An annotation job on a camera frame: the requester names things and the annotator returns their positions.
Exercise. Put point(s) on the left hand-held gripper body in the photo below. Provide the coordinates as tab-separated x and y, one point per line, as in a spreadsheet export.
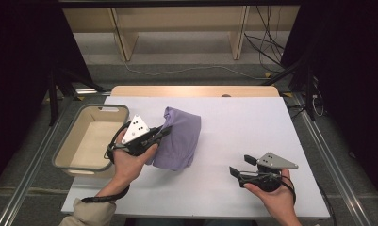
136	128

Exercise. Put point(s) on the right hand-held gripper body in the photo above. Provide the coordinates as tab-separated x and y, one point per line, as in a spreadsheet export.
273	161

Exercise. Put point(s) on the purple shorts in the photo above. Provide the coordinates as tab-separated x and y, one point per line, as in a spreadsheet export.
180	141

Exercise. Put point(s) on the beige storage bin grey rim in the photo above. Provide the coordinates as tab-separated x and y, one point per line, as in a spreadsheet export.
92	141

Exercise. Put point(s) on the person's right hand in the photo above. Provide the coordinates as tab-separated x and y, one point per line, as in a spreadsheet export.
279	201

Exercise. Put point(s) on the person's left hand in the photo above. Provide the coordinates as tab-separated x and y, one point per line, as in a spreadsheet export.
127	169

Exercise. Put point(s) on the light wooden table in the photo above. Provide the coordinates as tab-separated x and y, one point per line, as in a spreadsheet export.
177	91

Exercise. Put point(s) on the black metal stand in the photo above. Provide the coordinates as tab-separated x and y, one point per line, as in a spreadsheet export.
53	103
309	100

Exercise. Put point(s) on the beige wooden shelf unit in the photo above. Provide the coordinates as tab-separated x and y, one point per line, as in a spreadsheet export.
127	44

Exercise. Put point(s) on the black curtain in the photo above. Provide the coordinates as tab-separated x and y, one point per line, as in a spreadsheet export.
17	62
359	78

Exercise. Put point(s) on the short aluminium rail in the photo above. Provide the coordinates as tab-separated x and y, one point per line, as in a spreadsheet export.
89	91

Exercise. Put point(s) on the aluminium floor rail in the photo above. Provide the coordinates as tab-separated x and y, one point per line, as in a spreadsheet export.
26	182
336	175

